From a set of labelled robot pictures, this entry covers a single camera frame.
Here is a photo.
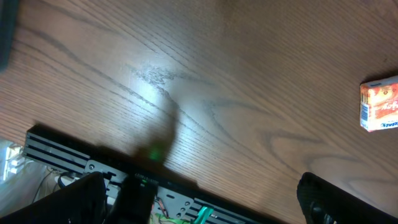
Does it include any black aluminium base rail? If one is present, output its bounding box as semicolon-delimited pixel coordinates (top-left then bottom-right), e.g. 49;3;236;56
24;124;278;224

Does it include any grey plastic mesh basket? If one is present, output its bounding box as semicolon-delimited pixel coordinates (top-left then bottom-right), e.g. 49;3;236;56
1;0;19;72

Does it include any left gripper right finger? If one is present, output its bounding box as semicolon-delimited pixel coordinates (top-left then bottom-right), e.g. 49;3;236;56
297;172;397;224

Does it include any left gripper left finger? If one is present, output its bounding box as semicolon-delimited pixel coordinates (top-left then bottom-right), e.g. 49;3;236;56
1;172;106;224

